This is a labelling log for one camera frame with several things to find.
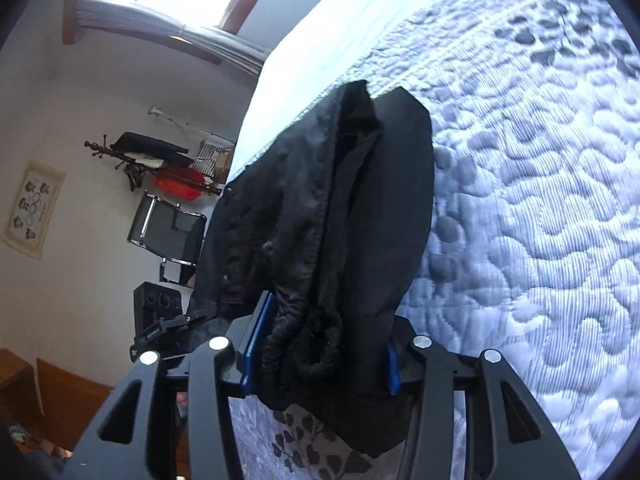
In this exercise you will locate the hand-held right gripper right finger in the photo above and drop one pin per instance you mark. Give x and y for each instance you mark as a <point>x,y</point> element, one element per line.
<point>393,372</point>

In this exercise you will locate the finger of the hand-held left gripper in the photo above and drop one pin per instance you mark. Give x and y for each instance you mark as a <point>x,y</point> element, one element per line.
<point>185,325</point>

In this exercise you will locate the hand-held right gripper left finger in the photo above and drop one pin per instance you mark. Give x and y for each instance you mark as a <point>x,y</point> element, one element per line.
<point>257,342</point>

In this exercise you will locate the black pants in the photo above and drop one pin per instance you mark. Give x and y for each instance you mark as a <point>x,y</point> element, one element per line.
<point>350,210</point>

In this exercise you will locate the black chrome framed chair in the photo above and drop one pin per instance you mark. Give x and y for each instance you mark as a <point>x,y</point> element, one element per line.
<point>165,232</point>

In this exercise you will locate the red bag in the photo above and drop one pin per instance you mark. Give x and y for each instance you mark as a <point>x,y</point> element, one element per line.
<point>177,185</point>

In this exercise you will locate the brown wooden furniture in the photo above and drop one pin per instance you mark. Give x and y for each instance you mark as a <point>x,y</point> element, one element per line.
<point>70,395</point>

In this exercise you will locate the white cloth on rack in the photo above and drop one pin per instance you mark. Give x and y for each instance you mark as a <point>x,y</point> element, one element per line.
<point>145,161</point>

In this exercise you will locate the striped basket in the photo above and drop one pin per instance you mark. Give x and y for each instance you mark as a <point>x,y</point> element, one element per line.
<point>210,160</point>

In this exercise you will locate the black garment on rack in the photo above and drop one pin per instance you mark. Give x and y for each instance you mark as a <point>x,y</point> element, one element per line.
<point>145,144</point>

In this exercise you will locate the dark wooden coat rack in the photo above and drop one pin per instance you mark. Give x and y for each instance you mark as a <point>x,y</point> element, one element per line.
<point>107,150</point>

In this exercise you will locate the bed with white quilted cover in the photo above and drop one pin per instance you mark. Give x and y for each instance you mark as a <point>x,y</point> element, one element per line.
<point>525,210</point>

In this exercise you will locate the white pleated window blind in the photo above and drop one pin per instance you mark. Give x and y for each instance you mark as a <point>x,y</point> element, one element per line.
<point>150,22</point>

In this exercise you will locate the wall poster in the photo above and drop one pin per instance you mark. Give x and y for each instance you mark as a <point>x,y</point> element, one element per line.
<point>35,207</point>

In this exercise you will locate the white wall bracket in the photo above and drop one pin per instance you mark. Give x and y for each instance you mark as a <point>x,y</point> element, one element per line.
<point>175,120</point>

